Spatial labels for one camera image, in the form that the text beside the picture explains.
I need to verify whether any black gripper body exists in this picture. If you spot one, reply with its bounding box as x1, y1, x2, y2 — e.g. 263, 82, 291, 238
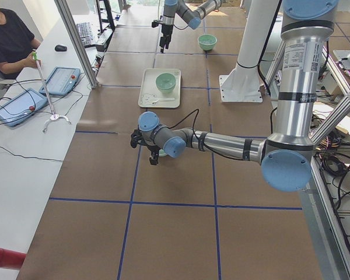
134, 129, 160, 153
152, 20, 173, 42

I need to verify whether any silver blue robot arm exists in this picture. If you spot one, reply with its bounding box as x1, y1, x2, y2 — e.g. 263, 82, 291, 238
131, 1, 338, 192
152, 0, 222, 53

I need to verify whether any green bowl with ice cubes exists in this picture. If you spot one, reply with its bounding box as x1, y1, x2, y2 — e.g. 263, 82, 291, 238
198, 34, 218, 51

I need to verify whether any white plastic spoon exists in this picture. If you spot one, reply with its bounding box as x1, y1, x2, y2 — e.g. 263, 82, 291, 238
150, 98, 175, 105

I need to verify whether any white bear print tray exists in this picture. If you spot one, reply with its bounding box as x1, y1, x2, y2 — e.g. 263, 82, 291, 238
138, 68, 181, 109

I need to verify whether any black keyboard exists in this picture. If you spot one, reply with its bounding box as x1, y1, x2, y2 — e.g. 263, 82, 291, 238
76, 22, 95, 48

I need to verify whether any pink rod on stand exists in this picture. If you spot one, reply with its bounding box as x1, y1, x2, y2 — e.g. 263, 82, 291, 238
31, 51, 71, 133

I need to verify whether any blue teach pendant far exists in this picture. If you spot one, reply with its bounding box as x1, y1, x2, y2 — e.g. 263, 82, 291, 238
45, 66, 81, 96

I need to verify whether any blue teach pendant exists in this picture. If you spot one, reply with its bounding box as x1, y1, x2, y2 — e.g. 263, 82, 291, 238
45, 66, 81, 96
0, 88, 48, 127

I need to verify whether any black computer mouse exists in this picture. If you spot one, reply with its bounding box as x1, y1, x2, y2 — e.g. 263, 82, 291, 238
54, 44, 68, 52

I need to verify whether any blue teach pendant near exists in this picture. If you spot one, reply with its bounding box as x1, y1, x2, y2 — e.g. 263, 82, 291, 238
0, 88, 48, 127

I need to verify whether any seated person in black shirt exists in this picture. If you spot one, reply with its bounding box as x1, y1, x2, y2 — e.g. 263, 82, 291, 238
0, 8, 41, 79

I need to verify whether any red cylinder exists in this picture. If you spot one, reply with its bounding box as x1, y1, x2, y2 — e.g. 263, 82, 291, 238
0, 248, 26, 270

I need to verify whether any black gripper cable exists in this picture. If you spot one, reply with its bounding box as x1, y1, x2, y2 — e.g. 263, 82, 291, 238
166, 108, 201, 138

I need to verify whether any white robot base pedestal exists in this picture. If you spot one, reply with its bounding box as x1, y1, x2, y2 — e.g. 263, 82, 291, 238
219, 0, 281, 103

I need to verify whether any aluminium frame post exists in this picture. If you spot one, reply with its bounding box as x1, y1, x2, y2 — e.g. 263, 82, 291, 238
54, 0, 99, 89

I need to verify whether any aluminium frame rack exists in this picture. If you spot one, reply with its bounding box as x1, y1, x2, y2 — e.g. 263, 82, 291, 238
265, 29, 350, 280

